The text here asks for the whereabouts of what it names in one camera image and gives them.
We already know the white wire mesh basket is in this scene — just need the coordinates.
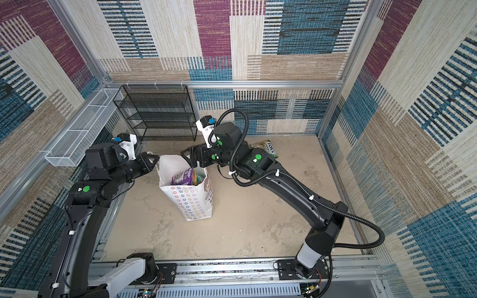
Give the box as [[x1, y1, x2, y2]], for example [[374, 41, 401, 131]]
[[45, 88, 119, 167]]

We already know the white printed paper bag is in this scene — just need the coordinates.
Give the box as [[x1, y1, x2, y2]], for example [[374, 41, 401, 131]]
[[156, 155, 213, 221]]

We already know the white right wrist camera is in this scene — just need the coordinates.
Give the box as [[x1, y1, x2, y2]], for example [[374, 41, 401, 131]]
[[196, 115, 216, 149]]

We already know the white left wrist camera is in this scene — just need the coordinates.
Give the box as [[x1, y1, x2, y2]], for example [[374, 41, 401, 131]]
[[113, 133, 137, 160]]

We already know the small green Fox's candy bag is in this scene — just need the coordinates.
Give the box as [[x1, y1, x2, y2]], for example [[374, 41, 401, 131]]
[[249, 140, 278, 158]]

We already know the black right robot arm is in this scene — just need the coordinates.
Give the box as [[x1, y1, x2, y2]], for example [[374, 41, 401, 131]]
[[181, 109, 385, 279]]

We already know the purple snack bag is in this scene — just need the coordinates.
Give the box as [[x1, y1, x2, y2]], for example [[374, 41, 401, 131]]
[[171, 168, 195, 186]]

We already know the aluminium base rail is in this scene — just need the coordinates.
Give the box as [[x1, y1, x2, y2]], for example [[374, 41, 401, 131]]
[[115, 255, 393, 298]]

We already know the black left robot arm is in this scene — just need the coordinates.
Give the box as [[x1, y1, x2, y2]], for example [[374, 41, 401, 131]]
[[38, 143, 160, 298]]

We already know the black wire mesh shelf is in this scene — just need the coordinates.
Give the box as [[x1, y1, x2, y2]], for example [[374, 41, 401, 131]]
[[113, 84, 198, 142]]

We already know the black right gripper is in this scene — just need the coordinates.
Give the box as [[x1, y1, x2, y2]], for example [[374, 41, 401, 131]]
[[182, 142, 237, 169]]

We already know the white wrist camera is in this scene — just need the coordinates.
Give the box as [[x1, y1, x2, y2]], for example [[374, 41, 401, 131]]
[[196, 115, 216, 149], [113, 133, 137, 160]]

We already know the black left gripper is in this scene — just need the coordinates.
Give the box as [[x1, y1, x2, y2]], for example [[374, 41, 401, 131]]
[[110, 153, 159, 188]]

